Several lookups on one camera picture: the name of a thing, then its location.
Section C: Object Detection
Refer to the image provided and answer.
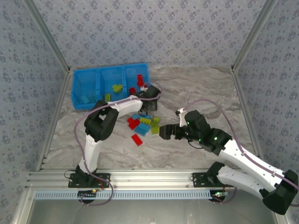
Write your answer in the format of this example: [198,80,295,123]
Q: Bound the large blue lego brick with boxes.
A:
[135,123,151,137]

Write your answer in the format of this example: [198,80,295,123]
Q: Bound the red L-shaped lego brick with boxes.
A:
[127,117,141,131]

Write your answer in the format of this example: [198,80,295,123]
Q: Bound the small circuit board with LED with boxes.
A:
[211,191,228,199]
[78,189,98,199]

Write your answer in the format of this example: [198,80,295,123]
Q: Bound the blue three-compartment plastic bin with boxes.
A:
[71,62,150,111]

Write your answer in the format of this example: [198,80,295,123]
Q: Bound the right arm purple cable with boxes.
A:
[183,99,299,208]

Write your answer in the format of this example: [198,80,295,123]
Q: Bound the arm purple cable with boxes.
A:
[183,99,299,208]
[74,81,162,207]

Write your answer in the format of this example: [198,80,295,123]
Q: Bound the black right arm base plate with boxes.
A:
[192,172,235,189]

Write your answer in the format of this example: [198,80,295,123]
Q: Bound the aluminium table side rail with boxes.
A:
[231,66,267,171]
[36,70,71,172]

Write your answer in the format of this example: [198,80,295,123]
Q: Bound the aluminium mounting rail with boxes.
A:
[25,169,280,190]

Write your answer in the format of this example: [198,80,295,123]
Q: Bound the white slotted cable duct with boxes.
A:
[34,189,214,201]

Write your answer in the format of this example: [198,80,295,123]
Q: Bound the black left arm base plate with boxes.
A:
[68,172,111,189]

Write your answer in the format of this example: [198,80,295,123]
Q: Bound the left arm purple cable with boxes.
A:
[74,81,162,207]

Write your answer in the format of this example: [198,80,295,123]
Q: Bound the aluminium frame post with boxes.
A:
[231,0,278,73]
[23,0,71,73]

